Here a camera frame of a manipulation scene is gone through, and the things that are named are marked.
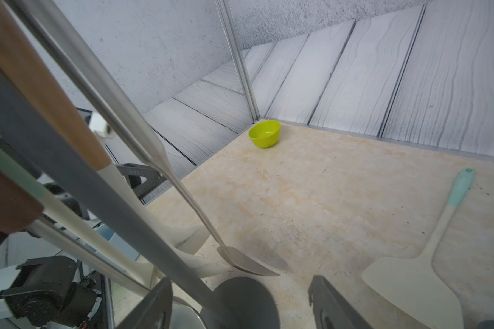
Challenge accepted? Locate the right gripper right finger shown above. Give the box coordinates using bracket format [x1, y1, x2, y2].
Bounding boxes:
[308, 275, 371, 329]

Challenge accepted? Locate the grey ladle brown handle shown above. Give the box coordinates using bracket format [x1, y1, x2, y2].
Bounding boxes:
[0, 160, 207, 329]

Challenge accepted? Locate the light blue cup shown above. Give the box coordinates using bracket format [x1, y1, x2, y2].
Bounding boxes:
[95, 224, 140, 260]

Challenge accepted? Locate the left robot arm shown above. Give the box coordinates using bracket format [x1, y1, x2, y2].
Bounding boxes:
[0, 183, 157, 326]

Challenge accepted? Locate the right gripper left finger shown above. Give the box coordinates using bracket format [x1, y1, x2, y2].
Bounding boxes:
[117, 278, 173, 329]

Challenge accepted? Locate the cream spatula mint handle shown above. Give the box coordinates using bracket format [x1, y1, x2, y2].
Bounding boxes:
[362, 167, 476, 328]
[0, 149, 158, 288]

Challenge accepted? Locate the green plastic bowl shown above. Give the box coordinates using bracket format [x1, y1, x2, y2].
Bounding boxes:
[248, 120, 281, 149]

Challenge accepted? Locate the left frame post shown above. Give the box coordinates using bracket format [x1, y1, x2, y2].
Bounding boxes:
[215, 0, 260, 122]

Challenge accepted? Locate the grey utensil rack stand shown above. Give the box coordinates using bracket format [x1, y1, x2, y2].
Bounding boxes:
[0, 73, 281, 328]

